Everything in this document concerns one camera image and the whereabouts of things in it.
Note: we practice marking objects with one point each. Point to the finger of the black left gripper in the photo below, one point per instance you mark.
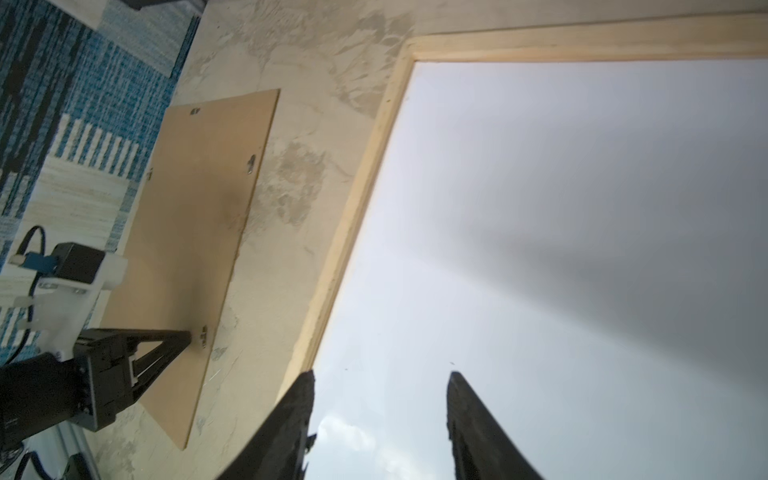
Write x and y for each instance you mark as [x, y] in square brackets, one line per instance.
[146, 368]

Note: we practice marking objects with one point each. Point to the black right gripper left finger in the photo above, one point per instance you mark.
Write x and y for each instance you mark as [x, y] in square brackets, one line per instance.
[278, 448]

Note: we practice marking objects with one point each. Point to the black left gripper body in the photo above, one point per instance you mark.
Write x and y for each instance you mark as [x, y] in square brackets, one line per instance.
[105, 384]

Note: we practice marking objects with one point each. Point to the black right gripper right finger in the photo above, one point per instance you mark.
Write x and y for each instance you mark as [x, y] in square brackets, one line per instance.
[480, 447]

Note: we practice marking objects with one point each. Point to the brown hardboard backing panel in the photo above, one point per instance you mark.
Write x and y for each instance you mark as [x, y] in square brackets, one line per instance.
[184, 239]

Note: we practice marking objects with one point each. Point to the light wooden picture frame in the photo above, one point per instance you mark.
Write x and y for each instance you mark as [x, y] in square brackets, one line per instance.
[741, 35]

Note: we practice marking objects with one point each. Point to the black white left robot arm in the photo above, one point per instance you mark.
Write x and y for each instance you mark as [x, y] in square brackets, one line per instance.
[39, 393]

